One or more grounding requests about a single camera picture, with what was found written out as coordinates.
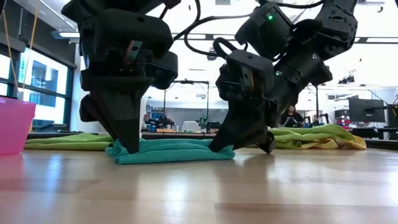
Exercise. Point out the red and white boxes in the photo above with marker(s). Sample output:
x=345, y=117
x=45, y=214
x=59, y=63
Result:
x=342, y=118

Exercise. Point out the teal microfiber towel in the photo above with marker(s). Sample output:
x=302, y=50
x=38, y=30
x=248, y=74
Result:
x=174, y=152

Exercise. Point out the yellow microfiber towel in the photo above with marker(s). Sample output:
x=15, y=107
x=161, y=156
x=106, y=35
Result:
x=351, y=143

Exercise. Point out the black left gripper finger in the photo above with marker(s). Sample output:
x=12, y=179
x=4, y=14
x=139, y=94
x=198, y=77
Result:
x=86, y=110
x=121, y=109

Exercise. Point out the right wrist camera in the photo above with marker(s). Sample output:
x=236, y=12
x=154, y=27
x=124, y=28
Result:
x=222, y=82

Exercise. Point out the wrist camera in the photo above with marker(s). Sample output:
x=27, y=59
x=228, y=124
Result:
x=222, y=82
x=163, y=70

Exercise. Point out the black aluminium table frame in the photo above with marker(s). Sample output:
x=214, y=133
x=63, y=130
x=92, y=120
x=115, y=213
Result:
x=174, y=136

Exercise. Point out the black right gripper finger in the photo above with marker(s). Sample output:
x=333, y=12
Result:
x=269, y=143
x=242, y=130

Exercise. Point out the person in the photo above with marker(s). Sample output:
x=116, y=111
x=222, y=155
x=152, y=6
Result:
x=291, y=118

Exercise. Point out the black round ceiling camera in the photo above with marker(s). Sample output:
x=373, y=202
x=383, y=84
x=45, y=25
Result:
x=212, y=57

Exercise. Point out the green microfiber towel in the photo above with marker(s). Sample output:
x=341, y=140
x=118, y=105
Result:
x=68, y=142
x=311, y=133

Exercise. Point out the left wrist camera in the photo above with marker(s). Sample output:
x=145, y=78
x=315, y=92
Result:
x=163, y=70

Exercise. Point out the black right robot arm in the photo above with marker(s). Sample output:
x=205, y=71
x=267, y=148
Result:
x=335, y=25

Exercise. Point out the black metal rig frame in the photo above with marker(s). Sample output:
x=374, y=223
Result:
x=186, y=82
x=316, y=105

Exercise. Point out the black computer monitor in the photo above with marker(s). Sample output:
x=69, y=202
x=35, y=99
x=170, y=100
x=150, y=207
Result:
x=393, y=116
x=367, y=110

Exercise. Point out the pink tray mat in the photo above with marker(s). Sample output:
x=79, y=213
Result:
x=15, y=124

